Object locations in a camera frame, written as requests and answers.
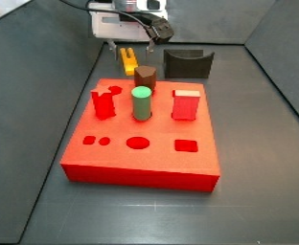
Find yellow two-prong object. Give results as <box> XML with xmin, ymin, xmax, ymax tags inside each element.
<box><xmin>121</xmin><ymin>48</ymin><xmax>138</xmax><ymax>76</ymax></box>

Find black cable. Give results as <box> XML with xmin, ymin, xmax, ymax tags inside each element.
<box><xmin>59</xmin><ymin>0</ymin><xmax>158</xmax><ymax>36</ymax></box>

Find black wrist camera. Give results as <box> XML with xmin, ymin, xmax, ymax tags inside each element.
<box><xmin>133</xmin><ymin>12</ymin><xmax>174</xmax><ymax>44</ymax></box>

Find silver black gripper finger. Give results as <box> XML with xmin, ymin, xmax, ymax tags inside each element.
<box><xmin>146</xmin><ymin>39</ymin><xmax>155</xmax><ymax>59</ymax></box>

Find brown pentagon peg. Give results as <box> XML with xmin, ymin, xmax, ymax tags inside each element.
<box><xmin>135</xmin><ymin>66</ymin><xmax>158</xmax><ymax>90</ymax></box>

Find red square peg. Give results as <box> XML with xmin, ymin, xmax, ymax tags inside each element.
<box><xmin>171</xmin><ymin>90</ymin><xmax>201</xmax><ymax>121</ymax></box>

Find black curved fixture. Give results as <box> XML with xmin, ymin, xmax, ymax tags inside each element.
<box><xmin>165</xmin><ymin>49</ymin><xmax>216</xmax><ymax>78</ymax></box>

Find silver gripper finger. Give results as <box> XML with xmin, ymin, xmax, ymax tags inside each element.
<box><xmin>107</xmin><ymin>39</ymin><xmax>118</xmax><ymax>60</ymax></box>

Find red foam shape board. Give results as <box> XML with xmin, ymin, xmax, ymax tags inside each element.
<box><xmin>60</xmin><ymin>78</ymin><xmax>221</xmax><ymax>191</ymax></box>

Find red star peg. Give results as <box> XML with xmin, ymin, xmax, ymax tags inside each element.
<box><xmin>91</xmin><ymin>86</ymin><xmax>115</xmax><ymax>120</ymax></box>

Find green cylinder peg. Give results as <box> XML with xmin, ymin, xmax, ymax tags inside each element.
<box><xmin>133</xmin><ymin>86</ymin><xmax>153</xmax><ymax>121</ymax></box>

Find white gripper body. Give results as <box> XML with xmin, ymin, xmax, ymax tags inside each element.
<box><xmin>88</xmin><ymin>1</ymin><xmax>167</xmax><ymax>41</ymax></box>

